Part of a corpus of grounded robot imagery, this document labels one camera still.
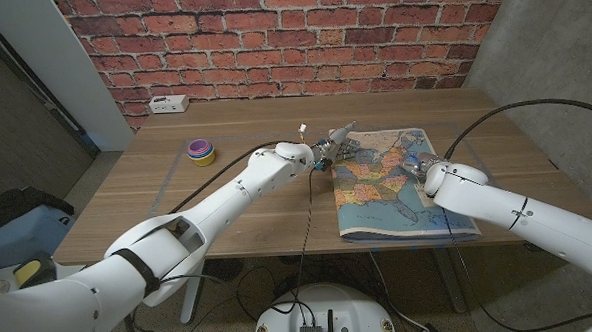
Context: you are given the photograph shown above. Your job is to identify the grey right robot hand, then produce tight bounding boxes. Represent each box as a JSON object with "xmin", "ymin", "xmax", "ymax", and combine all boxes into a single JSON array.
[{"xmin": 400, "ymin": 150, "xmax": 449, "ymax": 182}]

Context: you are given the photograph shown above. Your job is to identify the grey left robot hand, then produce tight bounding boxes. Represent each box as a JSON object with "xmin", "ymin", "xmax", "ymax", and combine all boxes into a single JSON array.
[{"xmin": 309, "ymin": 120, "xmax": 363, "ymax": 173}]

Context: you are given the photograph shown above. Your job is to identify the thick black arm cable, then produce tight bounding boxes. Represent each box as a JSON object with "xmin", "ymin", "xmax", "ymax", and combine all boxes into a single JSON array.
[
  {"xmin": 440, "ymin": 96, "xmax": 592, "ymax": 162},
  {"xmin": 164, "ymin": 139, "xmax": 299, "ymax": 216}
]

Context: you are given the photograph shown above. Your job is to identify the white power strip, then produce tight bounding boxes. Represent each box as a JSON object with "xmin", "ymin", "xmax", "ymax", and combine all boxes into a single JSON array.
[{"xmin": 147, "ymin": 94, "xmax": 191, "ymax": 115}]

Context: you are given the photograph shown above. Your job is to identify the white pillar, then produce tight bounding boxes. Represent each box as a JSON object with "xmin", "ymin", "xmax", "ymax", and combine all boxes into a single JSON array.
[{"xmin": 0, "ymin": 0, "xmax": 136, "ymax": 158}]

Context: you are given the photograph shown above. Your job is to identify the table leg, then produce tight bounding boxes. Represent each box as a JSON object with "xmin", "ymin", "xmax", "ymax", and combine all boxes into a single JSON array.
[
  {"xmin": 177, "ymin": 269, "xmax": 209, "ymax": 325},
  {"xmin": 432, "ymin": 248, "xmax": 468, "ymax": 315}
]

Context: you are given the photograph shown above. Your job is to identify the blue bag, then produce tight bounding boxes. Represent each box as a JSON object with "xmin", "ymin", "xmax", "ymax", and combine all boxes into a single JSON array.
[{"xmin": 0, "ymin": 202, "xmax": 76, "ymax": 273}]

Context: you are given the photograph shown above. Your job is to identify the black round floor base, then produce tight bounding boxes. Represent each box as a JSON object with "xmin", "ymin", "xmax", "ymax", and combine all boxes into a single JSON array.
[{"xmin": 203, "ymin": 257, "xmax": 246, "ymax": 284}]

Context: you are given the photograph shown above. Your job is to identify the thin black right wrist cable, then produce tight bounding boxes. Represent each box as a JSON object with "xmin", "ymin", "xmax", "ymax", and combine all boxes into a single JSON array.
[{"xmin": 440, "ymin": 200, "xmax": 592, "ymax": 332}]

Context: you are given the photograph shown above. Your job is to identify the stacked colourful plastic cups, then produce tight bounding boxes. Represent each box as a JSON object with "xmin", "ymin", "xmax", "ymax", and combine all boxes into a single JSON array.
[{"xmin": 186, "ymin": 138, "xmax": 217, "ymax": 169}]

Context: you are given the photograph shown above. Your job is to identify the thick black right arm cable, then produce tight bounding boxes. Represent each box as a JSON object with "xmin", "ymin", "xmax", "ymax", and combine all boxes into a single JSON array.
[{"xmin": 440, "ymin": 96, "xmax": 592, "ymax": 162}]

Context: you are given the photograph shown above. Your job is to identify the white floor cable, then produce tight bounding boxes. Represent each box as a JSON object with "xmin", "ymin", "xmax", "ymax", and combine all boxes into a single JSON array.
[{"xmin": 368, "ymin": 249, "xmax": 430, "ymax": 332}]

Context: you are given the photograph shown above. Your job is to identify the red brick printed backdrop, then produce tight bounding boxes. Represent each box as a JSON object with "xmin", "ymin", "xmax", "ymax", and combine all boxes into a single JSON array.
[{"xmin": 53, "ymin": 0, "xmax": 520, "ymax": 135}]

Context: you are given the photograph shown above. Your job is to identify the black cloth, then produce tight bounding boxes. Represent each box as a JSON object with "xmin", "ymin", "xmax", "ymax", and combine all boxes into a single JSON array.
[{"xmin": 0, "ymin": 185, "xmax": 77, "ymax": 238}]

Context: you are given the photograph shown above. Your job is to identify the United States paper map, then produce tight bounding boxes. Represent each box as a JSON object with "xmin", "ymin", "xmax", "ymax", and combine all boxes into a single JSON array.
[{"xmin": 328, "ymin": 124, "xmax": 483, "ymax": 248}]

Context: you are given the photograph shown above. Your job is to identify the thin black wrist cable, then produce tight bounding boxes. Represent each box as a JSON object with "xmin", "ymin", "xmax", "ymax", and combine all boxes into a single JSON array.
[
  {"xmin": 440, "ymin": 200, "xmax": 592, "ymax": 332},
  {"xmin": 286, "ymin": 167, "xmax": 321, "ymax": 308}
]

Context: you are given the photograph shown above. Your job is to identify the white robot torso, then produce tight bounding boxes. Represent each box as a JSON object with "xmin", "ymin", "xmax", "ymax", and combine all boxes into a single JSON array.
[{"xmin": 250, "ymin": 280, "xmax": 398, "ymax": 332}]

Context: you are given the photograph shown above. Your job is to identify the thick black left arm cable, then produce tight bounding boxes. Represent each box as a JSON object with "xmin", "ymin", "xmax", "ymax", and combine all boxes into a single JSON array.
[{"xmin": 164, "ymin": 139, "xmax": 299, "ymax": 216}]

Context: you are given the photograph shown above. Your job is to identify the dark door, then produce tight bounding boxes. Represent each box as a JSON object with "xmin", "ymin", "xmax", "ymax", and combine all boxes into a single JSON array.
[{"xmin": 0, "ymin": 7, "xmax": 103, "ymax": 200}]

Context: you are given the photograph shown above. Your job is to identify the thin black left wrist cable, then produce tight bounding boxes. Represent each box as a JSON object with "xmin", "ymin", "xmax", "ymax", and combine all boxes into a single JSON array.
[{"xmin": 286, "ymin": 167, "xmax": 321, "ymax": 308}]

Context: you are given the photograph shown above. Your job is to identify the black yellow foot pedal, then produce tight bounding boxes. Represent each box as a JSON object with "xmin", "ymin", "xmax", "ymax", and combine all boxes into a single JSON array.
[{"xmin": 11, "ymin": 251, "xmax": 59, "ymax": 290}]

